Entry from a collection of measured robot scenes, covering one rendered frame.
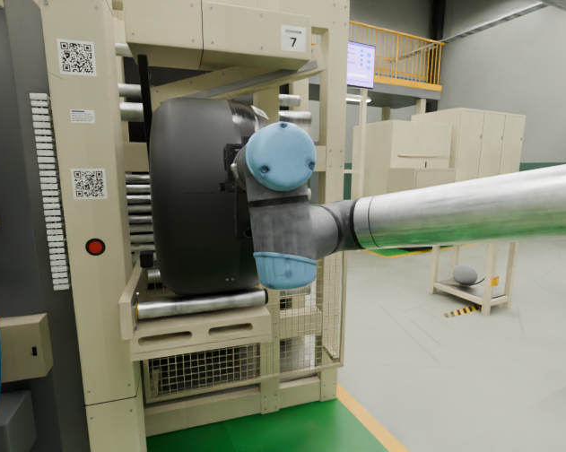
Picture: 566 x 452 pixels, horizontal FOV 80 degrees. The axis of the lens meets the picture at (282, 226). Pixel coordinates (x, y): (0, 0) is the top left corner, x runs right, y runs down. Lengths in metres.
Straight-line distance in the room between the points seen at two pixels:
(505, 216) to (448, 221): 0.05
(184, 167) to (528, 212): 0.60
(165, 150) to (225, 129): 0.14
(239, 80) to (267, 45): 0.18
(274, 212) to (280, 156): 0.06
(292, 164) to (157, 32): 0.95
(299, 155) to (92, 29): 0.72
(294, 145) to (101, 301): 0.77
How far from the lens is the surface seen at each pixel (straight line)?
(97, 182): 0.96
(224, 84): 1.38
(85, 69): 0.98
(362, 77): 5.06
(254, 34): 1.30
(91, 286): 1.01
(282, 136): 0.37
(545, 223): 0.42
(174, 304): 0.93
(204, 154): 0.77
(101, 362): 1.10
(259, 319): 0.95
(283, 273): 0.39
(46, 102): 1.00
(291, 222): 0.38
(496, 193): 0.42
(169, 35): 1.26
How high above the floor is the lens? 1.26
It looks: 10 degrees down
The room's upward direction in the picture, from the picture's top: straight up
